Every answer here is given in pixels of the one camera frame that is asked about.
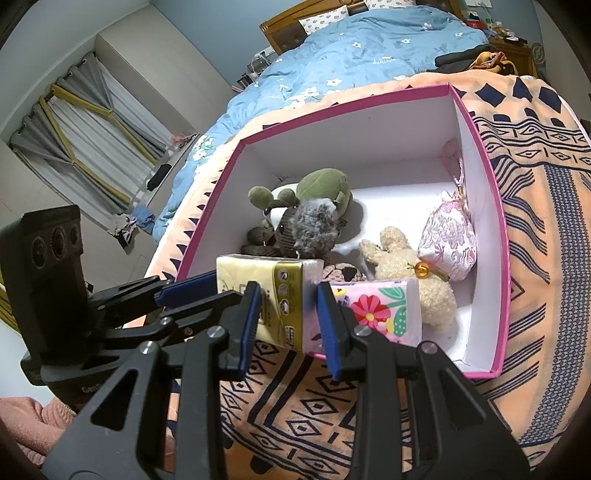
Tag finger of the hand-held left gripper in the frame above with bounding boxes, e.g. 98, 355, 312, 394
99, 292, 245, 344
87, 272, 218, 311

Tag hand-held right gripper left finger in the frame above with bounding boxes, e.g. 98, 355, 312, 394
44, 281, 263, 480

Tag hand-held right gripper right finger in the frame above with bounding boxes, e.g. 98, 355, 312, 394
315, 281, 532, 480

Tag yellow tissue pack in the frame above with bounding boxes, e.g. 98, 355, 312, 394
216, 254, 324, 354

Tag floral tissue pack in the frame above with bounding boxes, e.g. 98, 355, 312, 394
330, 277, 422, 347

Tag pink dotted plush toy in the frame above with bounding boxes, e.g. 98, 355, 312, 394
323, 262, 368, 283

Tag beige plush bear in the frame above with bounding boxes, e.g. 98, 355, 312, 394
360, 226, 458, 334

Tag brown plush toy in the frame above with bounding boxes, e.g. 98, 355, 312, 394
242, 191, 342, 259

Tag green plush toy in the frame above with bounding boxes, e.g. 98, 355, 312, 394
248, 168, 354, 222

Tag pink brocade pouch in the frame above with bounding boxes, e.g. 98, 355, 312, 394
418, 141, 477, 282

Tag pink cardboard box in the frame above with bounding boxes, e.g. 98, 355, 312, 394
176, 84, 512, 380

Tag blue cloth on floor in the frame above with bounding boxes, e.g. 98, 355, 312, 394
131, 205, 155, 232

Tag black item on windowsill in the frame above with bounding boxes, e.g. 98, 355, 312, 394
147, 164, 171, 191

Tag pink fleece garment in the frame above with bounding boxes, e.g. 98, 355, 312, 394
0, 397, 77, 467

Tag grey curtains with yellow bands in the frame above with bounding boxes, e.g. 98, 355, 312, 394
9, 51, 169, 215

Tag bottles on bedside table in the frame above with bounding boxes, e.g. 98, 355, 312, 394
235, 46, 278, 93

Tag orange patterned blanket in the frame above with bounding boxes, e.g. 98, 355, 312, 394
143, 71, 591, 480

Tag wooden headboard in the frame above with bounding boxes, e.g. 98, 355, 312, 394
260, 0, 462, 52

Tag blue floral duvet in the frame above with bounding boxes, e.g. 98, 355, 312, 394
152, 11, 490, 241

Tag black cloth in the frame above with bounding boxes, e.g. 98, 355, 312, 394
434, 46, 490, 75

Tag yellow bag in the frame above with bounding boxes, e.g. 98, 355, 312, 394
471, 51, 509, 72

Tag wooden bedside table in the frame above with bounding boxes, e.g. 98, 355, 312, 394
489, 39, 539, 77

